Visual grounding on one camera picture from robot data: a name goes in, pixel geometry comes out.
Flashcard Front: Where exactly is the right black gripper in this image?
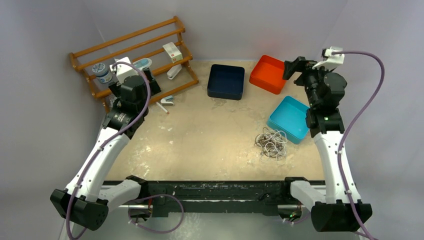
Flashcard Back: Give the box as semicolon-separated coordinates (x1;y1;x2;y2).
283;57;335;108

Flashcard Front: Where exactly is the brown cable bundle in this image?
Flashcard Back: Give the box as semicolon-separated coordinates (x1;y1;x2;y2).
254;127;288;167

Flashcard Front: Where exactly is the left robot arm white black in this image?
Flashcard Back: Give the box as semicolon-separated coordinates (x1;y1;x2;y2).
50;71;151;231

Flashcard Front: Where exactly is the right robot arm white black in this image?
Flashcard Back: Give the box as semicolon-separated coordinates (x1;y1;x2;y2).
280;56;373;232

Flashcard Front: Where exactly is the small blue white stapler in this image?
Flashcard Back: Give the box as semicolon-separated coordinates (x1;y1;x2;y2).
160;95;175;106

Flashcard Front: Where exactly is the oval blue white package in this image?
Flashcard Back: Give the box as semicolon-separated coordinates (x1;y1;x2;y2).
133;58;153;71

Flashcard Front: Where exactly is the orange square tray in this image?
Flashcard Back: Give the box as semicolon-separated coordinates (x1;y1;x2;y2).
249;55;287;95

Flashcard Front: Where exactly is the wooden three-tier rack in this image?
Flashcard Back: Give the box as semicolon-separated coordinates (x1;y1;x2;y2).
69;15;200;114

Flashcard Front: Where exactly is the white red small box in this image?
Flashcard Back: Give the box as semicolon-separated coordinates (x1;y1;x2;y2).
162;42;183;63

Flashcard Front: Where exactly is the cyan square tray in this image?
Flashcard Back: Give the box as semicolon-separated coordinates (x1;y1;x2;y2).
266;96;309;145

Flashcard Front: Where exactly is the blue white round jar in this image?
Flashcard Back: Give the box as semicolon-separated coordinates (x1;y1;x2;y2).
91;62;113;84

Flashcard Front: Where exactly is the dark navy square tray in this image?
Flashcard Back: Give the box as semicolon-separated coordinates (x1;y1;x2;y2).
207;64;245;101

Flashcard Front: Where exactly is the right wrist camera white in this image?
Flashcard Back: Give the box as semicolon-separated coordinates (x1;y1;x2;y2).
312;46;345;71

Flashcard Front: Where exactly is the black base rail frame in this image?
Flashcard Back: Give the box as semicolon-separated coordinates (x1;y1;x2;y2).
115;179;329;220

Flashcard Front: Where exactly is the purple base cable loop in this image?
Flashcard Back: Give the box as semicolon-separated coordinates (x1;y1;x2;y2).
127;194;185;235

